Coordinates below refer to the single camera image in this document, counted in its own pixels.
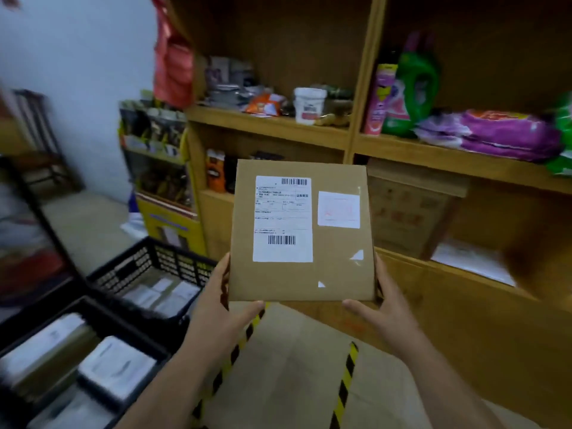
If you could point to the wooden cupboard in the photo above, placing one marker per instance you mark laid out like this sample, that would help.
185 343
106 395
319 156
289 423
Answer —
469 335

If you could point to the person's left hand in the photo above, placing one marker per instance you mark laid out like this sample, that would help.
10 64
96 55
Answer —
214 317

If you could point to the black glass display cabinet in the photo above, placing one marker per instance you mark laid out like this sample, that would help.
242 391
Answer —
27 245

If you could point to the red plastic bag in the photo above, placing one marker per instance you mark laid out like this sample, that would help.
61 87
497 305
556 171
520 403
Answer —
172 62

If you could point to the black snack packet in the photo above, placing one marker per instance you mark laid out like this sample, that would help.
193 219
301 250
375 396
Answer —
230 174

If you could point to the orange white snack bag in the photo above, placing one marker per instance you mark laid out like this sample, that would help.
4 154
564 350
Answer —
263 104

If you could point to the green white packaged bags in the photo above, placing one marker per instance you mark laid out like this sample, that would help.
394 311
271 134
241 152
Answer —
563 138

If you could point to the yellow cardboard display stand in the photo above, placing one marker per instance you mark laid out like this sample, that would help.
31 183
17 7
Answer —
170 227

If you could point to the pile of grey packets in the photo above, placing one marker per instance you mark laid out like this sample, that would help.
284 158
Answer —
228 82

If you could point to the pink packet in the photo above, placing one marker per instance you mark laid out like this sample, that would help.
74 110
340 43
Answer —
377 102

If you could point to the white paper stack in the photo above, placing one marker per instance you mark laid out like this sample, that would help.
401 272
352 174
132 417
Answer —
473 261

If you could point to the printed cardboard carton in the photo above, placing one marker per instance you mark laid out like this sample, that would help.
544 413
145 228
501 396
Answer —
402 218

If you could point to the person's left forearm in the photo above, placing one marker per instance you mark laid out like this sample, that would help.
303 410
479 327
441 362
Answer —
174 393

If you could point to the purple packaged bags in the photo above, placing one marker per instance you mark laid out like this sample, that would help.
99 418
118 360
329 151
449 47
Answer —
500 134

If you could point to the small plain cardboard box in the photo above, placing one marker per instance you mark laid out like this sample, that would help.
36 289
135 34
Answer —
49 348

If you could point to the black crate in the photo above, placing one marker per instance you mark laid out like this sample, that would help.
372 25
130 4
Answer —
116 268
89 312

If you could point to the dark upright poles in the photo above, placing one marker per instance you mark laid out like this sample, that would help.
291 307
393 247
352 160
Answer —
40 138

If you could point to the white foam parcel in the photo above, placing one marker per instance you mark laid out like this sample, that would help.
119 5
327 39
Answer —
116 366

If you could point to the green detergent bottle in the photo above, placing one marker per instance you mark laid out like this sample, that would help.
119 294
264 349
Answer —
415 93

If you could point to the person's right hand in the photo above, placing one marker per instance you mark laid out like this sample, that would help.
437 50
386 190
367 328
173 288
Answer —
389 317

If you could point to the person's right forearm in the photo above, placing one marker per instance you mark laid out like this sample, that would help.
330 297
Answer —
447 388

